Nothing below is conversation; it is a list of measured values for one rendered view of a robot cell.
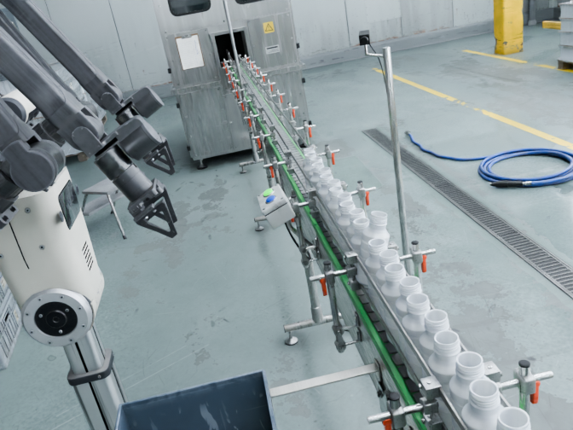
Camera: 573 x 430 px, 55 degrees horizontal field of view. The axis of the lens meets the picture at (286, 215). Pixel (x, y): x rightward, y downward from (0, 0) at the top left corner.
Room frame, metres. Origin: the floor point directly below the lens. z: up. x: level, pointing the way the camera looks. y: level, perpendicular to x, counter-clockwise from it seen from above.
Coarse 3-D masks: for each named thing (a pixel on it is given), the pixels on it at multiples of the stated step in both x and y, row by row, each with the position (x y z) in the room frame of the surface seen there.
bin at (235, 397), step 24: (216, 384) 0.95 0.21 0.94; (240, 384) 0.96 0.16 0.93; (264, 384) 0.92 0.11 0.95; (288, 384) 0.93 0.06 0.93; (312, 384) 0.92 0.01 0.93; (120, 408) 0.93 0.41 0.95; (144, 408) 0.94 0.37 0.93; (168, 408) 0.95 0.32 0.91; (192, 408) 0.95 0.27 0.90; (216, 408) 0.95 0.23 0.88; (240, 408) 0.96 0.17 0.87; (264, 408) 0.96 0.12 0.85
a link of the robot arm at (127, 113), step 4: (128, 104) 1.50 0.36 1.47; (132, 104) 1.48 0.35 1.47; (124, 108) 1.50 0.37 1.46; (128, 108) 1.48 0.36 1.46; (132, 108) 1.50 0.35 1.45; (136, 108) 1.48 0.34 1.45; (120, 112) 1.49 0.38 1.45; (124, 112) 1.47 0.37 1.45; (128, 112) 1.48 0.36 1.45; (132, 112) 1.49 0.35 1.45; (136, 112) 1.51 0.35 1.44; (120, 116) 1.47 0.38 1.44; (124, 116) 1.47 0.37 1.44; (128, 116) 1.47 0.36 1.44; (132, 116) 1.48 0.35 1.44; (116, 120) 1.49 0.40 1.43; (120, 120) 1.47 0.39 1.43; (124, 120) 1.47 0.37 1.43; (120, 124) 1.48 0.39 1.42
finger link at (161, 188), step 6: (156, 186) 1.06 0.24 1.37; (162, 186) 1.09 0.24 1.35; (162, 192) 1.10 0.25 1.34; (156, 198) 1.10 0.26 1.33; (168, 198) 1.10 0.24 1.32; (144, 204) 1.10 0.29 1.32; (150, 204) 1.10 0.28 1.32; (168, 204) 1.10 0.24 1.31; (156, 216) 1.09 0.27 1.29; (162, 216) 1.10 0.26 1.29; (174, 216) 1.10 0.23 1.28; (174, 222) 1.10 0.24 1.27
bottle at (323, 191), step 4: (320, 176) 1.51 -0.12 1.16; (324, 176) 1.52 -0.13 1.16; (328, 176) 1.52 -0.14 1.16; (332, 176) 1.50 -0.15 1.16; (320, 180) 1.51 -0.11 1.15; (324, 180) 1.49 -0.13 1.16; (324, 184) 1.49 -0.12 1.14; (324, 188) 1.49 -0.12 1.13; (320, 192) 1.49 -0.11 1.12; (324, 192) 1.48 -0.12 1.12; (320, 196) 1.49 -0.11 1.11; (324, 196) 1.48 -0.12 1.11; (324, 200) 1.48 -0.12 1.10; (320, 204) 1.50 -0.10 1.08; (324, 212) 1.49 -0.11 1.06; (324, 216) 1.49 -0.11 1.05; (328, 220) 1.48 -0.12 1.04; (328, 224) 1.48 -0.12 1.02
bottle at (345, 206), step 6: (342, 204) 1.28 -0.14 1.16; (348, 204) 1.29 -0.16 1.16; (342, 210) 1.26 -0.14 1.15; (348, 210) 1.25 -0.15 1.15; (342, 216) 1.26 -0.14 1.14; (348, 216) 1.25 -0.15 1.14; (342, 222) 1.26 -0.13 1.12; (348, 222) 1.25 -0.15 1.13; (342, 228) 1.25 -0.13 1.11; (342, 240) 1.26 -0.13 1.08; (342, 246) 1.26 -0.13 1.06
